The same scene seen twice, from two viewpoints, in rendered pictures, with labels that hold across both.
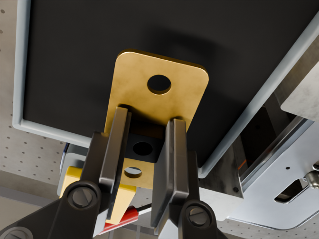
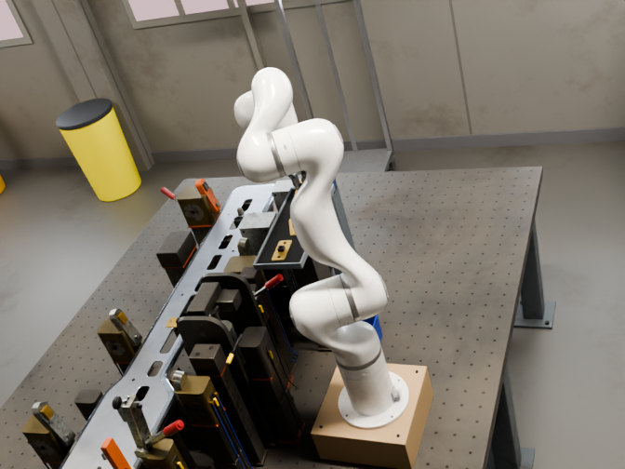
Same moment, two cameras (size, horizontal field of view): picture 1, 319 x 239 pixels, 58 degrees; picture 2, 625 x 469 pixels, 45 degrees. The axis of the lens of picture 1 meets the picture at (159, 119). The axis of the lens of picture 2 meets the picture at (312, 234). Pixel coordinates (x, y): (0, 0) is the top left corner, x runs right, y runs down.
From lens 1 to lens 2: 2.08 m
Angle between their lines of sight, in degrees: 16
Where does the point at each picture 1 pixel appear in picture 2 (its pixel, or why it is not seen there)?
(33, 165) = (427, 180)
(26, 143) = (432, 194)
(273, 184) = (256, 205)
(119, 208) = not seen: hidden behind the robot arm
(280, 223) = (243, 190)
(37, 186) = (502, 159)
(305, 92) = (271, 216)
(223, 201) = (279, 188)
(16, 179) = (531, 158)
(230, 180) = (278, 198)
